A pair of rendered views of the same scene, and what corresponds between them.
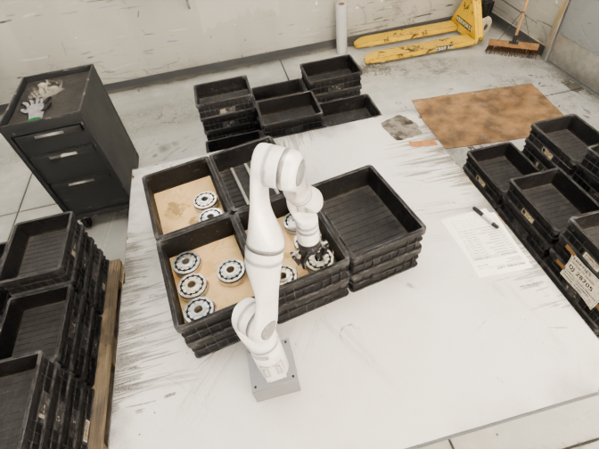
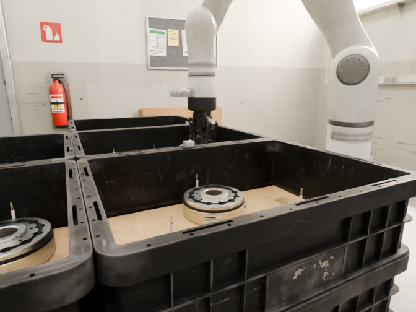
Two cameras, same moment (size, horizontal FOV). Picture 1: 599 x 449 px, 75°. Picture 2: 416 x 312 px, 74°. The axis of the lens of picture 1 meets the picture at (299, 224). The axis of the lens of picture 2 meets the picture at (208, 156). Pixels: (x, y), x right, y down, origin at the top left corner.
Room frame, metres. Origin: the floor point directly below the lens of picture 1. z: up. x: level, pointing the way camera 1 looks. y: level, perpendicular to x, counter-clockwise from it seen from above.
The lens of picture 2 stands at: (0.93, 0.70, 1.04)
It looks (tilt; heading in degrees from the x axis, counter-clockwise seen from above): 14 degrees down; 260
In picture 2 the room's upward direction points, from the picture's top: straight up
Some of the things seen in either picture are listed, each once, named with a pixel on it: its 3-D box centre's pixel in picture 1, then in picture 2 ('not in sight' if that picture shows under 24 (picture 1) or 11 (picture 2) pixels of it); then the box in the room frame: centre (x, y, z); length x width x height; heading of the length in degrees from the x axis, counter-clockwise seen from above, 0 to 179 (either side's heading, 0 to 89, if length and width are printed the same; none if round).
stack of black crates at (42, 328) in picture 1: (52, 343); not in sight; (0.96, 1.26, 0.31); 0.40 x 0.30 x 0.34; 7
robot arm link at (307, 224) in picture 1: (302, 210); (201, 43); (0.82, -0.02, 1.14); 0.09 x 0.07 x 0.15; 72
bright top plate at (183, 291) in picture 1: (192, 285); not in sight; (0.80, 0.40, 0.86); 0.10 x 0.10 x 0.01
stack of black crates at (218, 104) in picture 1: (228, 117); not in sight; (2.63, 0.42, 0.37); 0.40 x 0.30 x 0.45; 98
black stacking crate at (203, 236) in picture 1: (211, 275); (234, 207); (0.82, 0.33, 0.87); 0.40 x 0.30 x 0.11; 17
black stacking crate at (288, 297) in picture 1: (290, 245); (167, 160); (0.91, 0.05, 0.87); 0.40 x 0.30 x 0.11; 17
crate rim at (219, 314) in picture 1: (208, 267); (234, 173); (0.82, 0.33, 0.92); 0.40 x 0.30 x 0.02; 17
